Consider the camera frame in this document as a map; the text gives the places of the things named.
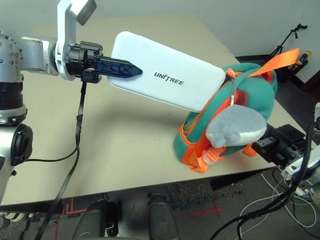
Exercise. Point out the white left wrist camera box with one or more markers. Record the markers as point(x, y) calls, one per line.
point(65, 30)

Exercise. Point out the dark grey left robot leg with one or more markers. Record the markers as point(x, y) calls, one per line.
point(95, 222)

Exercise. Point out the black tripod stand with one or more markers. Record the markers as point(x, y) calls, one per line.
point(287, 40)

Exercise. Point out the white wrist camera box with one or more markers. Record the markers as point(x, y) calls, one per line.
point(293, 167)
point(65, 30)

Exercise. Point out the dark grey right robot leg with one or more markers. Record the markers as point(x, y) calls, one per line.
point(162, 220)

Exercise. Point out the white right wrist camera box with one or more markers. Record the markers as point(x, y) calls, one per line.
point(293, 167)

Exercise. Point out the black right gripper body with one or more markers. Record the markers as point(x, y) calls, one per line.
point(282, 145)

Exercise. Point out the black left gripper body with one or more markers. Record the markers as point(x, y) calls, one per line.
point(80, 60)

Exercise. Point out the white Unitree pencil case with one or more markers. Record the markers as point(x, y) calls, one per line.
point(162, 62)

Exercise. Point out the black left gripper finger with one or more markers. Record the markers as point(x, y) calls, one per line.
point(117, 68)

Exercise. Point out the teal and orange backpack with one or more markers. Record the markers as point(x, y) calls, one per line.
point(252, 100)

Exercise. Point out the dark grey robot leg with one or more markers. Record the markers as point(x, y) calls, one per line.
point(162, 220)
point(95, 222)

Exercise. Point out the black waste bin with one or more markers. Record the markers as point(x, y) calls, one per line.
point(287, 73)

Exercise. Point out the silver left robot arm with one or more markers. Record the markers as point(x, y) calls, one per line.
point(30, 53)

